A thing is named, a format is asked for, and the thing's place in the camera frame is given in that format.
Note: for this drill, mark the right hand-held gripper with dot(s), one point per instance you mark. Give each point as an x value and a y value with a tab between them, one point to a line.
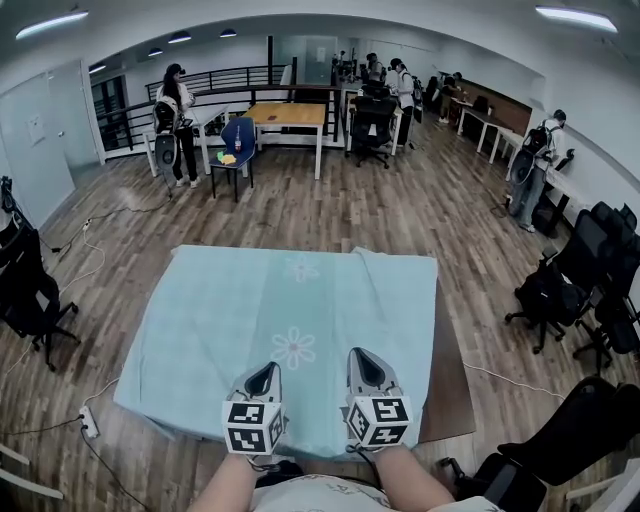
380	420

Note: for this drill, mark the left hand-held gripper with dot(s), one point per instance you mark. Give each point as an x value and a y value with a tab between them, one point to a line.
247	427

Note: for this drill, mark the light blue floral cloth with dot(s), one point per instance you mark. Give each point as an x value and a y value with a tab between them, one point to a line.
225	320

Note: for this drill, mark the person's right forearm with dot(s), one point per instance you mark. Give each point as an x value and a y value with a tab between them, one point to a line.
412	480

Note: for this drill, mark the person's left forearm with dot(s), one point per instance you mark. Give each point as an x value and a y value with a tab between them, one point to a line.
225	487

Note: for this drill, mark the dark brown table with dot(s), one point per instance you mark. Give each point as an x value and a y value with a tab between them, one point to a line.
447	380

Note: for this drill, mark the person's white printed shirt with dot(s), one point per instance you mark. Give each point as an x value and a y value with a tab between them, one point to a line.
320	497

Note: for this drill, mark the large black office chair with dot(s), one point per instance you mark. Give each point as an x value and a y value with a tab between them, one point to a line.
575	440

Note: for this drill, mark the yellow and green items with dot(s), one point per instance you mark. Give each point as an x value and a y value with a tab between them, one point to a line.
226	158

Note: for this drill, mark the small bottle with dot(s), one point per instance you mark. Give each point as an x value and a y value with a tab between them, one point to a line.
238	140

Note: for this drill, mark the blue chair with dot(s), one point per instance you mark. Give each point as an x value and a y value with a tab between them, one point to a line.
245	137

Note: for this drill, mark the light wooden table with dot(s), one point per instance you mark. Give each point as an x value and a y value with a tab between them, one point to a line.
290	114

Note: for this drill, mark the white table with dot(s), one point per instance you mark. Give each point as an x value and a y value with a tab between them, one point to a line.
210	112

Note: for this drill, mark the black metal railing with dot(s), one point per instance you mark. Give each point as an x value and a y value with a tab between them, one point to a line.
225	82

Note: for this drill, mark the white door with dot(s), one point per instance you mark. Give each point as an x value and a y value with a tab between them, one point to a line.
75	120

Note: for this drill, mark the white paper sheet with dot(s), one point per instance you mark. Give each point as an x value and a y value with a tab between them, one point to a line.
36	130

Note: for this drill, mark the black round ceiling lamp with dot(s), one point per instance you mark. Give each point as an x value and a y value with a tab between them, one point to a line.
155	52
179	38
228	33

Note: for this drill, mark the long ceiling light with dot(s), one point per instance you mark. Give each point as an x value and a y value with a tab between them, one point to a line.
50	25
575	18

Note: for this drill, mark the white desk frame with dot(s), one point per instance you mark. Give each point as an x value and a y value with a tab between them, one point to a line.
615	492
25	485

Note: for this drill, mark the white wall desk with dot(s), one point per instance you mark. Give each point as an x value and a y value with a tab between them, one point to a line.
565	182

